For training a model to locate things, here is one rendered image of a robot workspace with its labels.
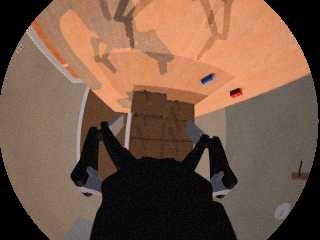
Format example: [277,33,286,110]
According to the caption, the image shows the blue battery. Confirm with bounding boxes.
[201,74,216,85]

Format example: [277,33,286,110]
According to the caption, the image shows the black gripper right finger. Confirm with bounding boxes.
[170,120,238,199]

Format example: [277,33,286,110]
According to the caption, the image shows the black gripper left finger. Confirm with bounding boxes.
[70,114,151,197]

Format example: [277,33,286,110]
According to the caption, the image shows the dark brown drawer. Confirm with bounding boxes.
[130,92,167,119]
[130,139,162,159]
[165,101,193,121]
[164,121,192,141]
[131,118,163,140]
[162,142,192,161]

